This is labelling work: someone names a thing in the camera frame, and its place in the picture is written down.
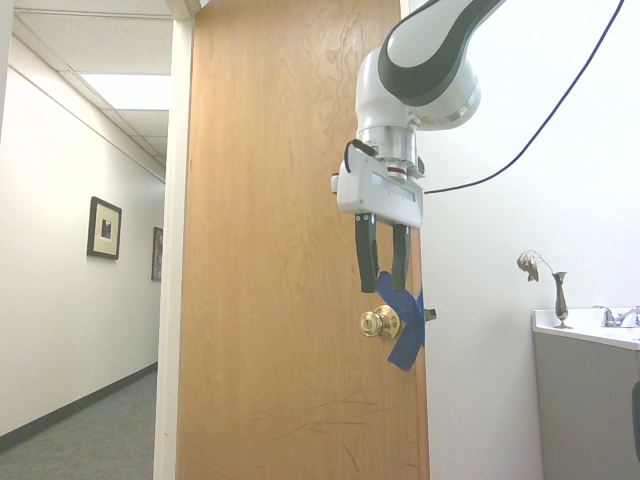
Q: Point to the silver bud vase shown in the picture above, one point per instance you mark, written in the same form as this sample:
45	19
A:
562	302

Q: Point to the white door frame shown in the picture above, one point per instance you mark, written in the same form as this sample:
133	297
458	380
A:
172	240

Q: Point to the brass door latch bolt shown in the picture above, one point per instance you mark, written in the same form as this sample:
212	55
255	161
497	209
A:
430	314

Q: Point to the large black framed picture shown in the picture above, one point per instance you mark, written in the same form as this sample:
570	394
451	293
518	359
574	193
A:
104	228

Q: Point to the brass door knob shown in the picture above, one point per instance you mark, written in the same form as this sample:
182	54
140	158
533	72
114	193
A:
377	323

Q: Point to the blue painter tape cross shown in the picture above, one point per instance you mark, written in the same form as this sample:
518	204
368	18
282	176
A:
406	325

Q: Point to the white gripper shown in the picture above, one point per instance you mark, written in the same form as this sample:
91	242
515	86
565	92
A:
380	192

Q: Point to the wooden door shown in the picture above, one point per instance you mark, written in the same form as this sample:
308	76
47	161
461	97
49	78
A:
300	250

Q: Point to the small dark framed picture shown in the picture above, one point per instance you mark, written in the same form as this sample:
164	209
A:
157	253

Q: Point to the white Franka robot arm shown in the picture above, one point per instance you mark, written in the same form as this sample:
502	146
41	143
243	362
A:
425	65

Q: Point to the ceiling light panel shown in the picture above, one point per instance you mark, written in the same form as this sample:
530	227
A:
127	89

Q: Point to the white sink counter cabinet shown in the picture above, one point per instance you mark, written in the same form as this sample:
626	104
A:
585	395

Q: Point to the chrome sink faucet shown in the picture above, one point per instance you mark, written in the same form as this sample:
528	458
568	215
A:
617	316

